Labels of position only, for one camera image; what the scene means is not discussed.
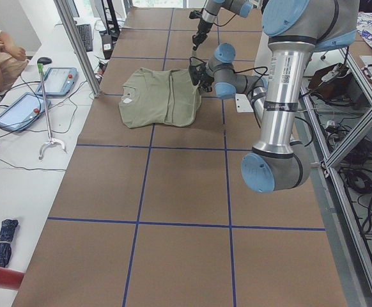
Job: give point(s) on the grey aluminium frame post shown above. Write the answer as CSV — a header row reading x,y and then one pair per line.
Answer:
x,y
67,19

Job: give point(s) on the blue teach pendant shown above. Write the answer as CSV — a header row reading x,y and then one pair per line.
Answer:
x,y
58,81
22,113

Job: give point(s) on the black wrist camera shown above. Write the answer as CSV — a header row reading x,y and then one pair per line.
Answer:
x,y
195,14
197,70

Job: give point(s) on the black computer keyboard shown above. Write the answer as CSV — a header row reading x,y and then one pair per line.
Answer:
x,y
85,34

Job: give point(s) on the olive green long-sleeve shirt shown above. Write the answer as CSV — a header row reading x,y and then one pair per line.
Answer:
x,y
166,97

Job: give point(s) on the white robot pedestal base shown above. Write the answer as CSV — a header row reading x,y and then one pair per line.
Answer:
x,y
252,100

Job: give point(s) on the near blue teach pendant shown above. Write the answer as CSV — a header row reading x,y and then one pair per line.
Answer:
x,y
22,113

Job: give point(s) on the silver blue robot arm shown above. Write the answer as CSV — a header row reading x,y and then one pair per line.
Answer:
x,y
296,30
207,16

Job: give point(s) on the far blue teach pendant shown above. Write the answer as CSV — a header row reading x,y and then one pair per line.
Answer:
x,y
58,81

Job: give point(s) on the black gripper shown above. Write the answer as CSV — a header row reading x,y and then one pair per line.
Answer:
x,y
202,29
204,81

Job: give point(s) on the metal reacher grabber tool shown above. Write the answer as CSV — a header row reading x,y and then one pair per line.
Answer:
x,y
52,141

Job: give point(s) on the folded dark blue umbrella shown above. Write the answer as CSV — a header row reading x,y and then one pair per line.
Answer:
x,y
7,232

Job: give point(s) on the red cylinder tube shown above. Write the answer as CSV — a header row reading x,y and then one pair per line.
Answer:
x,y
10,279

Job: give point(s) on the black box under table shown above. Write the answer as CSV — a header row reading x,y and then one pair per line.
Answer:
x,y
335,82

